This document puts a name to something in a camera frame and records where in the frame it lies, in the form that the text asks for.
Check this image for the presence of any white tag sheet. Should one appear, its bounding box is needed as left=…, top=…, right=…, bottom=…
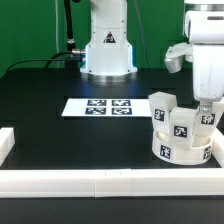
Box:
left=62, top=98, right=151, bottom=117

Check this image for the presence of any white left fence bar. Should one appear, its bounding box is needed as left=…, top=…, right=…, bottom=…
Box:
left=0, top=127, right=15, bottom=166

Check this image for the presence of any white right fence bar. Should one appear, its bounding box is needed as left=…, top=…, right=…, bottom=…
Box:
left=212, top=129, right=224, bottom=168

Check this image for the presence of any white fence bar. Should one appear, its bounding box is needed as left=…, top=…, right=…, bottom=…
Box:
left=212, top=129, right=224, bottom=168
left=0, top=127, right=15, bottom=166
left=0, top=168, right=224, bottom=198

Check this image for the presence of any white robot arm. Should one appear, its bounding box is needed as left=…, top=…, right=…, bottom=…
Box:
left=81, top=0, right=224, bottom=112

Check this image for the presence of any black cable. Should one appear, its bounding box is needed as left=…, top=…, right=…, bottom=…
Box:
left=4, top=48, right=87, bottom=76

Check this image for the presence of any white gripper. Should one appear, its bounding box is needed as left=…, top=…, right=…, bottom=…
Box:
left=193, top=45, right=224, bottom=114

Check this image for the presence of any black vertical pole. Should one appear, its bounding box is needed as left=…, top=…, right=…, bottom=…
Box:
left=63, top=0, right=78, bottom=69

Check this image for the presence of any white front fence bar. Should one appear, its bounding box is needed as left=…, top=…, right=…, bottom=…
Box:
left=0, top=168, right=224, bottom=198

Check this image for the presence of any white round stool seat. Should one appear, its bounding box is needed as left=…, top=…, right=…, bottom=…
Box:
left=152, top=131, right=213, bottom=166

